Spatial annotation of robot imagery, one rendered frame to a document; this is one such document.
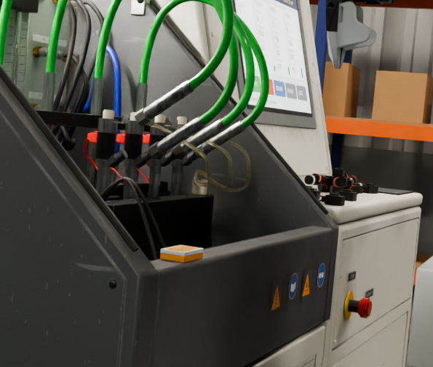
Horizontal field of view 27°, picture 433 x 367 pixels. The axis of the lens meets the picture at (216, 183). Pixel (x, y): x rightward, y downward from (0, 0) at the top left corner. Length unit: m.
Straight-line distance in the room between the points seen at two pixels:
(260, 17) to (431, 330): 1.20
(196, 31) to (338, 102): 4.98
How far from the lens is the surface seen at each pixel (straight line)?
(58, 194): 0.95
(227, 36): 1.24
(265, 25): 1.96
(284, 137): 1.97
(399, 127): 6.35
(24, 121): 0.98
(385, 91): 6.52
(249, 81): 1.40
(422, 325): 0.84
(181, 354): 1.02
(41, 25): 1.66
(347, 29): 1.30
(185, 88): 1.26
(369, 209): 1.73
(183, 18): 1.68
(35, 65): 1.65
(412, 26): 7.78
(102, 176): 1.32
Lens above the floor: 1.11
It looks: 4 degrees down
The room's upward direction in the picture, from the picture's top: 5 degrees clockwise
